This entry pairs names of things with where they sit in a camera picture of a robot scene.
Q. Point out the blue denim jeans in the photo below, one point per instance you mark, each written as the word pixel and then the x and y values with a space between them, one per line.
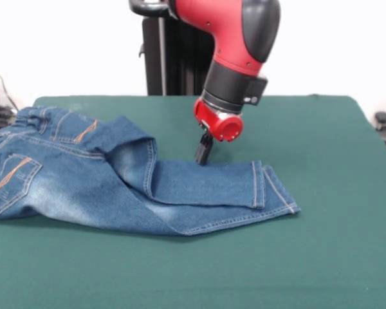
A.
pixel 67 186

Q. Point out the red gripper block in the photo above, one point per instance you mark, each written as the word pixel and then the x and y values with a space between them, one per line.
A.
pixel 218 124

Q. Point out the dark green table cloth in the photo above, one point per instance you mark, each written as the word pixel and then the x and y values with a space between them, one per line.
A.
pixel 244 273

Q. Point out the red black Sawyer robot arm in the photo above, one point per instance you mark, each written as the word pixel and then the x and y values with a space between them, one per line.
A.
pixel 238 48

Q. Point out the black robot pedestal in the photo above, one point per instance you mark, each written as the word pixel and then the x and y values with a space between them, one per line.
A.
pixel 173 54

